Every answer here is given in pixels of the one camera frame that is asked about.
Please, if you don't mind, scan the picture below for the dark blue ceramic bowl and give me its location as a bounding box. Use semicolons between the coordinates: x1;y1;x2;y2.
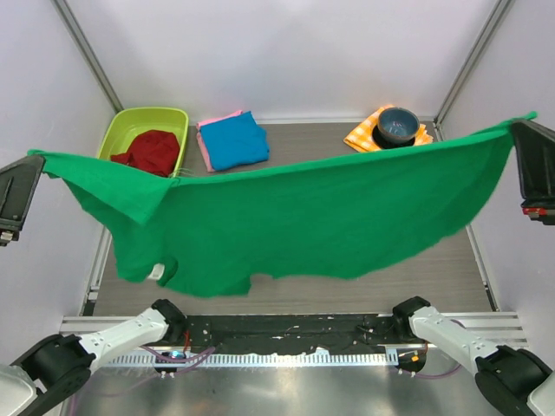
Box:
377;107;420;145

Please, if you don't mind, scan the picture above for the orange checkered cloth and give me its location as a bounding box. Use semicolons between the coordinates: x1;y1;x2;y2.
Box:
343;105;434;153

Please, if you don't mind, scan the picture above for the pink t shirt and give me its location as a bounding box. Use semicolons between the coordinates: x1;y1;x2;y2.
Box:
196;110;243;172

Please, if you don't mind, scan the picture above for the green t shirt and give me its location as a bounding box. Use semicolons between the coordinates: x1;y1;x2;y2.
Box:
43;120;513;298

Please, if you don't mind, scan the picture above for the blue t shirt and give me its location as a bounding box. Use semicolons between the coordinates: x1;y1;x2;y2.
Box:
201;111;270;172

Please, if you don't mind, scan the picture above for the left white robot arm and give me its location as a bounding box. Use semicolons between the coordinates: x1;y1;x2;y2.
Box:
1;155;186;415

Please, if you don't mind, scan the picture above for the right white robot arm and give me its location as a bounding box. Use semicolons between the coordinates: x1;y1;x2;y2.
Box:
393;119;554;415

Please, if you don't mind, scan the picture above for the red t shirt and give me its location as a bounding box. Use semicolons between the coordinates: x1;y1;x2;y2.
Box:
110;130;180;178

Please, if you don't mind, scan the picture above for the lime green plastic basin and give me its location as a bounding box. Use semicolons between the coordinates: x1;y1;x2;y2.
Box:
97;107;189;177

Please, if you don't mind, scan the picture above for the black saucer plate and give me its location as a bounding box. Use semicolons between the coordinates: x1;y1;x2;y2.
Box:
372;122;419;149

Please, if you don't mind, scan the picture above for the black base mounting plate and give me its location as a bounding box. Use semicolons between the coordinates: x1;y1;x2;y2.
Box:
174;314;424;355

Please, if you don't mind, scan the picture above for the perforated metal rail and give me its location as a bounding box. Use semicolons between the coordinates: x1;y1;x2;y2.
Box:
107;348;398;368

